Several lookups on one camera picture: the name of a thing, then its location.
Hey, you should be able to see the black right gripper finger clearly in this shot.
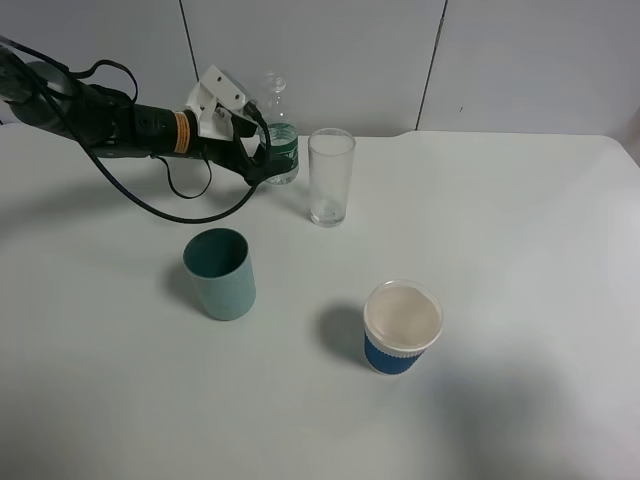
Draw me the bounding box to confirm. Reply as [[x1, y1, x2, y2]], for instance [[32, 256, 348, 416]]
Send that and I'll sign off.
[[231, 113, 259, 141]]

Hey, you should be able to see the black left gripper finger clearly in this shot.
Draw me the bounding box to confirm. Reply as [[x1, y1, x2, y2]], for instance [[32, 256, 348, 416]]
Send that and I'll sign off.
[[242, 145, 290, 186]]

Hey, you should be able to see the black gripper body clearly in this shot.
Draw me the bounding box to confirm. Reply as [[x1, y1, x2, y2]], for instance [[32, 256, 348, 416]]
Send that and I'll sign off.
[[192, 115, 249, 175]]

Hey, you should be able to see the clear green-label water bottle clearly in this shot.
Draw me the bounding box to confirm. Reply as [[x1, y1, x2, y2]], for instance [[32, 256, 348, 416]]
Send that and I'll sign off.
[[259, 71, 299, 185]]

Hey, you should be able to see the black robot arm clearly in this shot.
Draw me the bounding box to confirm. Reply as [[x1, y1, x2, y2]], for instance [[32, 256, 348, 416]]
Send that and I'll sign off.
[[1, 38, 294, 186]]

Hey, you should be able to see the teal green plastic cup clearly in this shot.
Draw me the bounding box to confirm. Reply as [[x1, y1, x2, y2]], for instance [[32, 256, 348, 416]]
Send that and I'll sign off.
[[183, 228, 256, 321]]

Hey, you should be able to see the blue white paper cup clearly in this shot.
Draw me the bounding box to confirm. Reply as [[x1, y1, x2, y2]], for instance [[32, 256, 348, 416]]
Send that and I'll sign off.
[[363, 279, 444, 375]]

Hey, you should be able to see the tall clear drinking glass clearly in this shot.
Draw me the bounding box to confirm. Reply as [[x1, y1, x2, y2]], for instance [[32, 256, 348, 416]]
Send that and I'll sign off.
[[308, 128, 356, 227]]

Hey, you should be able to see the black camera cable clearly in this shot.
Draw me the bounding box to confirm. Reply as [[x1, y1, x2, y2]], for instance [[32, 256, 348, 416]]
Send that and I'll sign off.
[[0, 35, 272, 224]]

